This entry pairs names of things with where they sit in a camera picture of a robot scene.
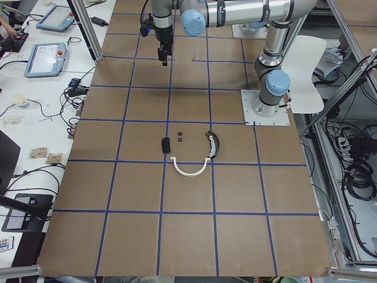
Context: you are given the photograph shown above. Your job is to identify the olive brake shoe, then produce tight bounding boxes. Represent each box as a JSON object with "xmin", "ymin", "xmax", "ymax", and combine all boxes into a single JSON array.
[{"xmin": 205, "ymin": 130, "xmax": 220, "ymax": 159}]

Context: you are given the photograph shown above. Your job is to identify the blue teach pendant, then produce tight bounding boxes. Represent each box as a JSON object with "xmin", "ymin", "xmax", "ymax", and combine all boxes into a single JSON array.
[
  {"xmin": 24, "ymin": 42, "xmax": 67, "ymax": 78},
  {"xmin": 36, "ymin": 5, "xmax": 75, "ymax": 32}
]

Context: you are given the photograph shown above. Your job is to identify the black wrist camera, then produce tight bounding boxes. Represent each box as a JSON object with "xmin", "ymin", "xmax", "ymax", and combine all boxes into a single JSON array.
[{"xmin": 140, "ymin": 18, "xmax": 154, "ymax": 37}]

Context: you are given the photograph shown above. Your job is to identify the bag of small parts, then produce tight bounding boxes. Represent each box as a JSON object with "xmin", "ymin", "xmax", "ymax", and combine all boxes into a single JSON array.
[{"xmin": 29, "ymin": 147, "xmax": 48, "ymax": 159}]

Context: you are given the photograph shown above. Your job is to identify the near blue teach pendant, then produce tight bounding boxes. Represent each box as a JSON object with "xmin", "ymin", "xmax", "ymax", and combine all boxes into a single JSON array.
[{"xmin": 24, "ymin": 42, "xmax": 67, "ymax": 78}]

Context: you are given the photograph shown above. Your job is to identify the white plastic chair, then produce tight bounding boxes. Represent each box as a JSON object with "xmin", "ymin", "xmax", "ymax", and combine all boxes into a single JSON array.
[{"xmin": 282, "ymin": 35, "xmax": 326, "ymax": 114}]

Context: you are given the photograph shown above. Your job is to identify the small black brake pad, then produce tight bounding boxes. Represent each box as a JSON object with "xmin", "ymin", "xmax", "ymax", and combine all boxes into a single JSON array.
[{"xmin": 161, "ymin": 137, "xmax": 171, "ymax": 154}]

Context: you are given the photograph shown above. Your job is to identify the black power adapter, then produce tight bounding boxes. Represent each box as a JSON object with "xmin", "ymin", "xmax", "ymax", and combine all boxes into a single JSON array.
[{"xmin": 91, "ymin": 17, "xmax": 108, "ymax": 27}]

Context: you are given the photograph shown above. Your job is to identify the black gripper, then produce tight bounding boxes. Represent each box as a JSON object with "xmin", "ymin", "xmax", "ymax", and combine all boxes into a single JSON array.
[{"xmin": 155, "ymin": 25, "xmax": 174, "ymax": 66}]

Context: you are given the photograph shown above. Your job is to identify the aluminium frame post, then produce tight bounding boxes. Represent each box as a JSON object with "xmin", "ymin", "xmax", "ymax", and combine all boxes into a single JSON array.
[{"xmin": 67, "ymin": 0, "xmax": 104, "ymax": 62}]

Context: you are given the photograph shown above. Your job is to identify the white curved plastic bracket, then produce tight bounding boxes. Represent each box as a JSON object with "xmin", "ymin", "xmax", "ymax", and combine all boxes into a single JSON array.
[{"xmin": 170, "ymin": 156, "xmax": 211, "ymax": 178}]

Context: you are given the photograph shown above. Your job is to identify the black monitor stand base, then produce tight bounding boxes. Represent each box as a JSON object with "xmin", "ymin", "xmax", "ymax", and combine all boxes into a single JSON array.
[{"xmin": 1, "ymin": 193, "xmax": 53, "ymax": 232}]

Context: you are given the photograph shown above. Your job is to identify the far blue teach pendant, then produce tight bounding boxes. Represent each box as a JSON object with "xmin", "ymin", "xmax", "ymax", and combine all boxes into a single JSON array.
[{"xmin": 36, "ymin": 5, "xmax": 75, "ymax": 32}]

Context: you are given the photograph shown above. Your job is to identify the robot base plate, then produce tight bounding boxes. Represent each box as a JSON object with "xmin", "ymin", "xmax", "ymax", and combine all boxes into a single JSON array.
[
  {"xmin": 232, "ymin": 24, "xmax": 267, "ymax": 40},
  {"xmin": 241, "ymin": 90, "xmax": 290, "ymax": 126}
]

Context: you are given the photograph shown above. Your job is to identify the white paper cup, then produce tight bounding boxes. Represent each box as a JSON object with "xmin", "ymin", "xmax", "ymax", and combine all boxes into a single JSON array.
[{"xmin": 12, "ymin": 94, "xmax": 30, "ymax": 109}]

